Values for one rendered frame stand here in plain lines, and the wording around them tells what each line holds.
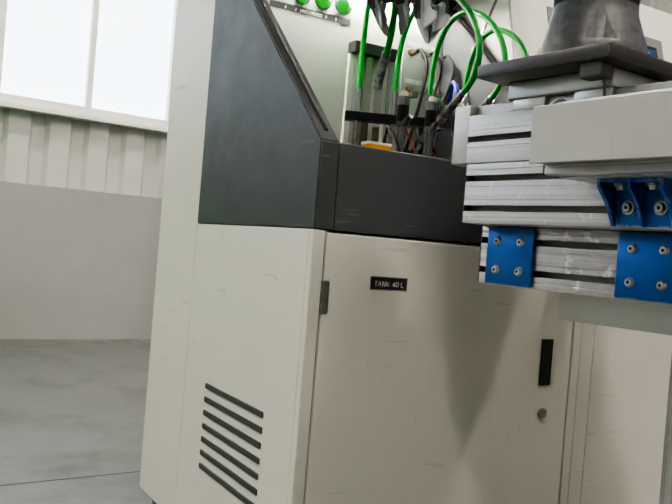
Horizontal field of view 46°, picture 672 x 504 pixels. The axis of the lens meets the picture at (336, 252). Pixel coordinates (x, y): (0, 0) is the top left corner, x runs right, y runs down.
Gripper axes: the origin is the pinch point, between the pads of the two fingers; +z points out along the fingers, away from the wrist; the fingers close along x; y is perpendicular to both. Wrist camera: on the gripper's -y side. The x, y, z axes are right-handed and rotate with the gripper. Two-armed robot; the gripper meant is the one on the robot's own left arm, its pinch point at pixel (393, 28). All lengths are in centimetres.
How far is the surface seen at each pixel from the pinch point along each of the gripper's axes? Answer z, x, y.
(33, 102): 167, -224, -293
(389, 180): 13.1, -5.3, 33.0
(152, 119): 211, -163, -322
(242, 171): 19.9, -36.0, 13.9
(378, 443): 49, -14, 66
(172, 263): 54, -63, 2
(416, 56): 32, 7, -43
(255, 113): 9.4, -30.9, 8.8
